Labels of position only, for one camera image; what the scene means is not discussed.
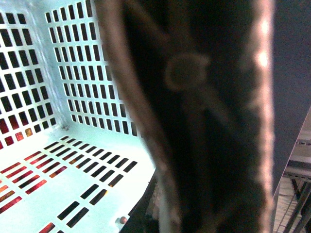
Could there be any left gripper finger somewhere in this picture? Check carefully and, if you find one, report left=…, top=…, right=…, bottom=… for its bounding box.
left=95, top=0, right=275, bottom=233

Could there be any light blue plastic basket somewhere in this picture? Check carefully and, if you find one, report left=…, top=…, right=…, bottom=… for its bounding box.
left=0, top=0, right=155, bottom=233

